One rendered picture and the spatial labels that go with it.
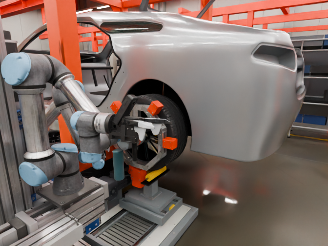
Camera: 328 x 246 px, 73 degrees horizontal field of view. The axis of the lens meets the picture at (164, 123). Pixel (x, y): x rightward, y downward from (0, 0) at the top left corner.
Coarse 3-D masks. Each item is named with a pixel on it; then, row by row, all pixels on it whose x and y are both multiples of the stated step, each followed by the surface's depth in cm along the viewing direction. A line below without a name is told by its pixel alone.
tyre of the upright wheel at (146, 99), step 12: (144, 96) 181; (156, 96) 186; (168, 108) 176; (168, 120) 170; (180, 120) 181; (168, 132) 172; (180, 132) 178; (180, 144) 181; (168, 156) 177; (156, 168) 187
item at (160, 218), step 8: (120, 200) 212; (128, 200) 214; (176, 200) 210; (128, 208) 208; (136, 208) 202; (144, 208) 203; (168, 208) 203; (176, 208) 208; (144, 216) 198; (152, 216) 192; (160, 216) 193; (168, 216) 196; (160, 224) 189
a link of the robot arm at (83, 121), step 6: (78, 114) 80; (84, 114) 79; (90, 114) 78; (96, 114) 78; (72, 120) 80; (78, 120) 79; (84, 120) 78; (90, 120) 77; (72, 126) 81; (78, 126) 79; (84, 126) 78; (90, 126) 77; (84, 132) 79; (90, 132) 79; (96, 132) 79
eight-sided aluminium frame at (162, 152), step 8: (136, 104) 179; (144, 104) 176; (144, 112) 170; (160, 128) 165; (160, 136) 167; (160, 144) 169; (160, 152) 170; (128, 160) 193; (152, 160) 176; (144, 168) 182
